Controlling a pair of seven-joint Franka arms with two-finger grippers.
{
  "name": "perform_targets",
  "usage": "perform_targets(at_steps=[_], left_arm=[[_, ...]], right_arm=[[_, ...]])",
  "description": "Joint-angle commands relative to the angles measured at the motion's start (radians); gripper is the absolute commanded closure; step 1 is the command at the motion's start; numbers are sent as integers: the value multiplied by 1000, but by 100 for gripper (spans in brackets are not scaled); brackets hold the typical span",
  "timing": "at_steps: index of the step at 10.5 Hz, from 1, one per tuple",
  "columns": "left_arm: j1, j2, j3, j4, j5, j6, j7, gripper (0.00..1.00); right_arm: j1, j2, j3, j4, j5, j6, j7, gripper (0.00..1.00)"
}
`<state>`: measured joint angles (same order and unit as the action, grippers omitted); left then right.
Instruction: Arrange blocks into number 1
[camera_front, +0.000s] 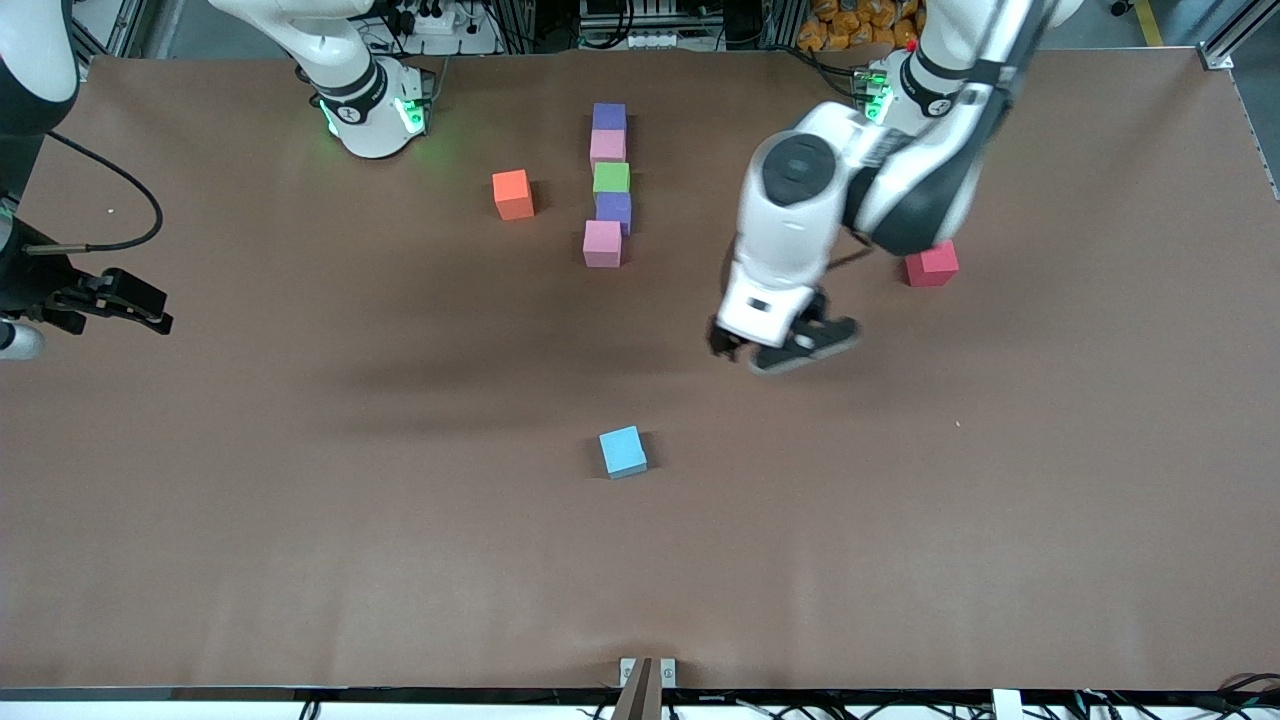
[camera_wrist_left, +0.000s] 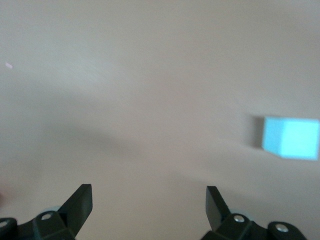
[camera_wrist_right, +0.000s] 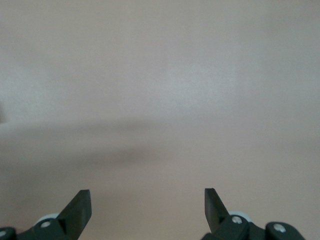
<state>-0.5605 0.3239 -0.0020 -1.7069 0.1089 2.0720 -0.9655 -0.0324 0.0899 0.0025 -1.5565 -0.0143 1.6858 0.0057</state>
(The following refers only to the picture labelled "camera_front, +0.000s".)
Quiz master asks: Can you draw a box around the red foam cube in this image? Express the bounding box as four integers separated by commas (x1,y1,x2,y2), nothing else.
904,239,961,288

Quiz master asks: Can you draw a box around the light blue foam cube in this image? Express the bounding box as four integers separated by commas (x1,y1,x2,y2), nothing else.
599,425,649,480

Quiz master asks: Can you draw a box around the green lit controller board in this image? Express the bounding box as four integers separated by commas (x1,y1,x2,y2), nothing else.
855,65,896,126

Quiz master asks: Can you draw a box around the orange foam cube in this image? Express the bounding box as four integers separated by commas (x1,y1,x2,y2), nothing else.
492,169,536,221

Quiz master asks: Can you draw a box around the brown table cover sheet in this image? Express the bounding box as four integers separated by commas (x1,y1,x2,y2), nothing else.
0,45,1280,693

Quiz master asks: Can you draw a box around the orange bags pile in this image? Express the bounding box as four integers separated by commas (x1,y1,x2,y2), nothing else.
800,0,926,51

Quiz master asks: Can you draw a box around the aluminium frame profile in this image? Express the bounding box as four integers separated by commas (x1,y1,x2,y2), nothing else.
70,0,151,61
1195,0,1280,71

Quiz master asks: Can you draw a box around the small metal bracket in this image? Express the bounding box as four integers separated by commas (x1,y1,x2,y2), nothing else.
620,657,678,691

